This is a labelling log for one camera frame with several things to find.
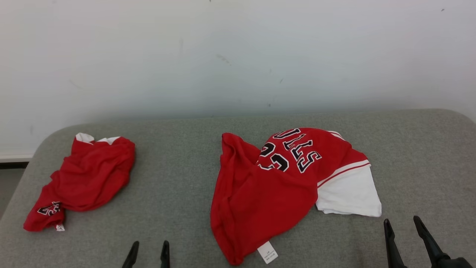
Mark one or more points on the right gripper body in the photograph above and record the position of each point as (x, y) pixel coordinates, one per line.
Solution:
(455, 263)

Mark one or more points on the red jersey with white sleeves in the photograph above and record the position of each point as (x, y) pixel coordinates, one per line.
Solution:
(267, 201)

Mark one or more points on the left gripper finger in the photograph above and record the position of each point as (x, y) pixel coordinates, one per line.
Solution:
(166, 257)
(132, 257)

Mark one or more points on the red shorts with white stripes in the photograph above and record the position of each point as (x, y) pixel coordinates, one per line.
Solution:
(89, 178)

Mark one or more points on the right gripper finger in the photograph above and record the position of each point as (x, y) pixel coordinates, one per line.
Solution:
(429, 245)
(393, 253)

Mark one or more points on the white wall baseboard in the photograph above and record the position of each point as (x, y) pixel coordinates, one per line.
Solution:
(11, 159)

